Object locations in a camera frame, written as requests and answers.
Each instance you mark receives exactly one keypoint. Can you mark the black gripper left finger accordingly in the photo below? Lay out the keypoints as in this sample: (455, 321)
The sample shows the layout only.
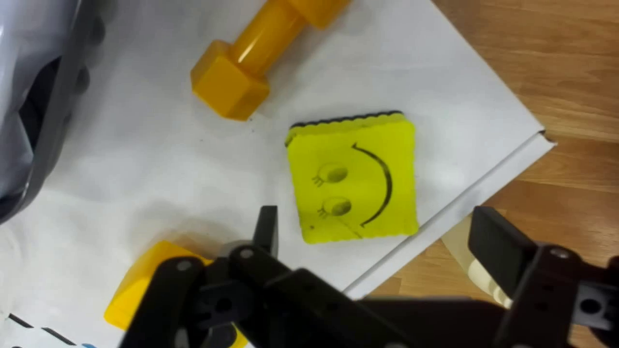
(265, 225)

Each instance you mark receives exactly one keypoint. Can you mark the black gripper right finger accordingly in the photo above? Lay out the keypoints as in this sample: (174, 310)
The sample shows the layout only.
(495, 238)

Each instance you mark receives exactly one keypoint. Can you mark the yellow and black smiley block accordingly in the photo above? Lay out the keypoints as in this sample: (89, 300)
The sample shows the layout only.
(360, 186)

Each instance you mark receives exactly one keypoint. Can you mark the yellow rounded toy block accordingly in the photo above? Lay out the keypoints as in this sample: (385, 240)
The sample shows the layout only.
(145, 277)

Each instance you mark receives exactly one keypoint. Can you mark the white cardboard box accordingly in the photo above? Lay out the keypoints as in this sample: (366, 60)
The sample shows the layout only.
(161, 167)

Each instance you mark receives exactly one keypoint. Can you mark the yellow toy dumbbell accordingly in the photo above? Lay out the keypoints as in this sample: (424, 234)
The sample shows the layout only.
(251, 58)

